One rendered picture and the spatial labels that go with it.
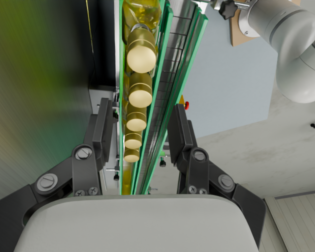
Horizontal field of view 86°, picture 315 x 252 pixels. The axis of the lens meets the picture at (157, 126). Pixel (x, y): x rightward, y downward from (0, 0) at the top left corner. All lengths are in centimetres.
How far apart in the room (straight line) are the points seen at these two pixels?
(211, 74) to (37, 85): 86
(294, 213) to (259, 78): 676
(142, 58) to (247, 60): 85
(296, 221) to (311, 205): 72
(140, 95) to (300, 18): 56
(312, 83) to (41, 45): 58
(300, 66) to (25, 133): 60
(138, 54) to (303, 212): 761
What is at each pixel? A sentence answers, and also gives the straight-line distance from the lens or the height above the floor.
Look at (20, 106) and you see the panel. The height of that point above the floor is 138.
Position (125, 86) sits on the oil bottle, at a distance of 33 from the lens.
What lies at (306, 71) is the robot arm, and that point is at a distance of 59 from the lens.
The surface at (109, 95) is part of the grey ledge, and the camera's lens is 62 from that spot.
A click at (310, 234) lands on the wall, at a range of 762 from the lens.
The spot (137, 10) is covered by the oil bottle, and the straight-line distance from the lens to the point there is 27.
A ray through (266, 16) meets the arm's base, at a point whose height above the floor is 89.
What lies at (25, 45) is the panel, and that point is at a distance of 23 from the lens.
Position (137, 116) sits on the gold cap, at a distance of 27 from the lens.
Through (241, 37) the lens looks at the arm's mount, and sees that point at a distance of 91.
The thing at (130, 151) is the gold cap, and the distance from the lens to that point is 37.
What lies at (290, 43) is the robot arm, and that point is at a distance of 67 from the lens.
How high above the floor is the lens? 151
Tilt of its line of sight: 39 degrees down
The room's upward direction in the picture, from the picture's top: 175 degrees clockwise
